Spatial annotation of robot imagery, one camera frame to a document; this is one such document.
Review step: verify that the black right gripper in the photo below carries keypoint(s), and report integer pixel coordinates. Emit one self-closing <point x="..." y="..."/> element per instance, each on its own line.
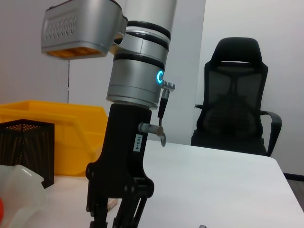
<point x="123" y="154"/>

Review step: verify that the red pumpkin-shaped toy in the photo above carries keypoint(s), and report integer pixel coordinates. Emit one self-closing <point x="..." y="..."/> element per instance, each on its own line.
<point x="1" y="210"/>

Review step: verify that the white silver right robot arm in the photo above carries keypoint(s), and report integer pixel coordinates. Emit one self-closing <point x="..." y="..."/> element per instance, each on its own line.
<point x="135" y="83"/>

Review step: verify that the beige eraser with barcode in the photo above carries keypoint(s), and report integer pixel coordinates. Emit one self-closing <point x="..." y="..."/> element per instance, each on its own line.
<point x="112" y="204"/>

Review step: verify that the green glass fruit plate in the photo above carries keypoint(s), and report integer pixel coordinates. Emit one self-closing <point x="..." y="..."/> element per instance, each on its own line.
<point x="19" y="190"/>

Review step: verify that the black mesh pen holder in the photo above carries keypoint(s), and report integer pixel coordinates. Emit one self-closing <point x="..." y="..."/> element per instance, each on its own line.
<point x="23" y="152"/>

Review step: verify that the yellow plastic bin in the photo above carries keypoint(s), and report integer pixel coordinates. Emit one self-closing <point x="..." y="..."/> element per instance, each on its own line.
<point x="71" y="123"/>

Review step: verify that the black mesh office chair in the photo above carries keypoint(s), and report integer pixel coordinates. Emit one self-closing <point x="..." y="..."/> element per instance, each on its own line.
<point x="237" y="107"/>

